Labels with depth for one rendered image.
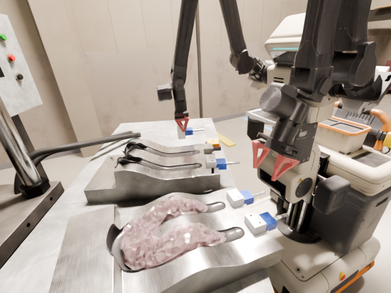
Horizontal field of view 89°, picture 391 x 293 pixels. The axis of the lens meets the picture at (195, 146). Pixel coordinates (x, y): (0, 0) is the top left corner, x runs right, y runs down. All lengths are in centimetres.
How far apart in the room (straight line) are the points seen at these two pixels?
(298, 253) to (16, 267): 120
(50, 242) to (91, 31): 262
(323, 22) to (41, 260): 90
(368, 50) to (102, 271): 75
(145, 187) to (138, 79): 249
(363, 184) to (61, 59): 284
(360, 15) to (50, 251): 99
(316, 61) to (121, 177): 66
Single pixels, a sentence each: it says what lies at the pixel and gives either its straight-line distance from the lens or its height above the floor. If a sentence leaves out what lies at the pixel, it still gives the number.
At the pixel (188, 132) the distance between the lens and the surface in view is 98.
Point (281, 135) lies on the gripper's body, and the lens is 53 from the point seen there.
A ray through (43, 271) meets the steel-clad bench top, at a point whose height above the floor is 80.
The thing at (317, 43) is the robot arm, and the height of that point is 130.
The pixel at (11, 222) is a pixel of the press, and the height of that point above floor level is 79.
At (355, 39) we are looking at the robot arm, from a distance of 63.
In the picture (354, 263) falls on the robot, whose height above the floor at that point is 26.
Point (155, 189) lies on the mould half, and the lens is 77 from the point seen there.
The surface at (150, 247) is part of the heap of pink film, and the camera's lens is 52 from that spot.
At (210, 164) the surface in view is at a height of 91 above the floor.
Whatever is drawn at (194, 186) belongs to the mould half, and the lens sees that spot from 75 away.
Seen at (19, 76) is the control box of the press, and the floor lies 122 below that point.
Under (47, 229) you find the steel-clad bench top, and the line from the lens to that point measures 85.
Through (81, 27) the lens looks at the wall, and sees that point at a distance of 308.
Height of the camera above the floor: 131
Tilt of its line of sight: 27 degrees down
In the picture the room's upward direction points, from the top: 3 degrees counter-clockwise
